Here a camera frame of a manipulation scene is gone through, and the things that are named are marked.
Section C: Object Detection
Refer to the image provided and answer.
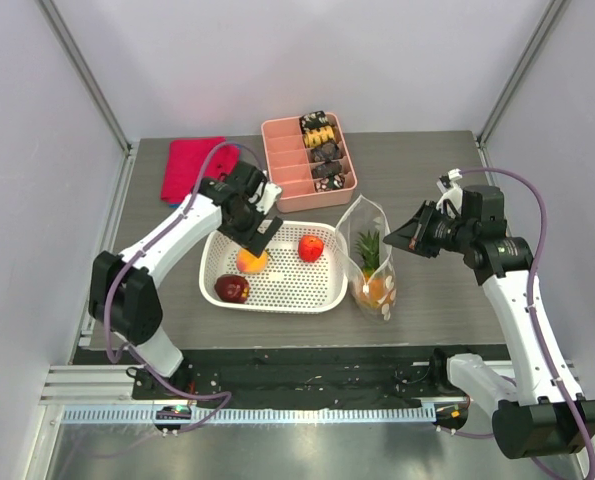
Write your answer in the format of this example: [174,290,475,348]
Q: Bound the yellow orange peach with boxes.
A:
[236,249,269,274]

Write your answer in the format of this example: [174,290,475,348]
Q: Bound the clear polka dot zip bag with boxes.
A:
[335,195,397,323]

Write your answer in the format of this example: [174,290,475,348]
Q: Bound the bright red apple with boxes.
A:
[298,235,325,263]

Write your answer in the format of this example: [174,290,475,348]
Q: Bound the orange toy pineapple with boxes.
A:
[355,230,395,311]

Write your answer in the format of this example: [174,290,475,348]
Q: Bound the dark red apple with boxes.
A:
[214,274,250,304]

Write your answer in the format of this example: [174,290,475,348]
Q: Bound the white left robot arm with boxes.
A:
[88,162,283,399]

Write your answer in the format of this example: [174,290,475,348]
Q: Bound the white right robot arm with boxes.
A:
[384,185,595,459]

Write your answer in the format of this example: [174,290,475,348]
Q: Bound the white perforated plastic basket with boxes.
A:
[199,220,348,314]

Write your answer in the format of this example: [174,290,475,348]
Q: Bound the pink divided organizer tray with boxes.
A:
[261,112,357,213]

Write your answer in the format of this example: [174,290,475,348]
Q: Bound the magenta folded cloth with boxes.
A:
[159,136,239,205]

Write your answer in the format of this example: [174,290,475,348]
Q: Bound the black white speckled sock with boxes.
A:
[314,174,345,193]

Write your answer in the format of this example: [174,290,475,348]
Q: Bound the black patterned rolled sock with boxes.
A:
[311,161,343,179]

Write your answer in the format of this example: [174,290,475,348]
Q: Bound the dark brown rolled sock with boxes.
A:
[310,141,343,163]

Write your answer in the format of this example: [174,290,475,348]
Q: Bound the yellow black rolled sock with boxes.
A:
[302,126,336,148]

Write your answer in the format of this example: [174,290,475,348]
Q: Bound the black floral rolled sock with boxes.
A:
[299,110,330,133]

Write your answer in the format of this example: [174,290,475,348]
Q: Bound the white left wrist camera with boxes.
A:
[251,181,283,214]

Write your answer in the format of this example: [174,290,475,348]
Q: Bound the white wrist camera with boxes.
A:
[436,169,463,217]
[251,181,283,214]

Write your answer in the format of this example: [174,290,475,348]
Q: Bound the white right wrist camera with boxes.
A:
[436,169,463,217]

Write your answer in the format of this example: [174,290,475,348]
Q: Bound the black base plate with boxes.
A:
[131,347,489,409]

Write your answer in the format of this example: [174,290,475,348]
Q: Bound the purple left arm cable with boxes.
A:
[104,141,266,432]

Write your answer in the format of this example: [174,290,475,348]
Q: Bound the white slotted cable duct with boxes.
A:
[62,404,436,425]

